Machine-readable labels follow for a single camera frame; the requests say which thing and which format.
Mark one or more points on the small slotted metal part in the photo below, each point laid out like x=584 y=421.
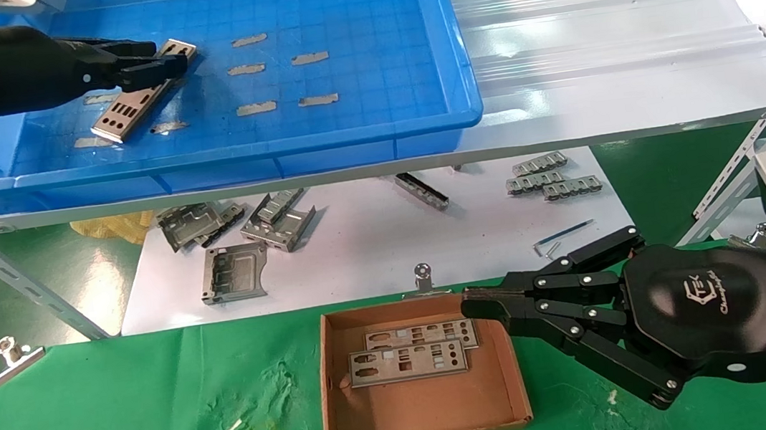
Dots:
x=539 y=165
x=573 y=187
x=534 y=182

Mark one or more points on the yellow plastic bag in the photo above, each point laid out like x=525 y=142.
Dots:
x=114 y=227

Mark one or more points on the white metal shelf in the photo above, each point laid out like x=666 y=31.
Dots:
x=587 y=40

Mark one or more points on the silver metal I/O shield plate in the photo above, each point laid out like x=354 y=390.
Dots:
x=432 y=326
x=444 y=370
x=150 y=97

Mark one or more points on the long narrow metal strip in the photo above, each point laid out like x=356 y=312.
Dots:
x=421 y=190

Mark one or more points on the flat grey metal frame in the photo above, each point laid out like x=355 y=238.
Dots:
x=244 y=260

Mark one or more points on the green table cloth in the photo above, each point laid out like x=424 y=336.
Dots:
x=158 y=392

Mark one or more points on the brown cardboard box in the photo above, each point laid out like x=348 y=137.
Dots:
x=419 y=405

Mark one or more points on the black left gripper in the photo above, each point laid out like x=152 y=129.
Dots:
x=13 y=69

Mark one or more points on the black hex key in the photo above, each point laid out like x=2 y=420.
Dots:
x=565 y=232

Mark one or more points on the white flat board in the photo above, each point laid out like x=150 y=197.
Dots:
x=372 y=245

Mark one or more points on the silver bent metal bracket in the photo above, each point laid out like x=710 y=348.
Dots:
x=280 y=232
x=186 y=226

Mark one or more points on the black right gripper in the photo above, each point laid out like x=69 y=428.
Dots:
x=711 y=307

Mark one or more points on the blue plastic tray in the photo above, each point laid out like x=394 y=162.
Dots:
x=367 y=72

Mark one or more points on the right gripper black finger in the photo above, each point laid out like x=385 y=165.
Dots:
x=494 y=300

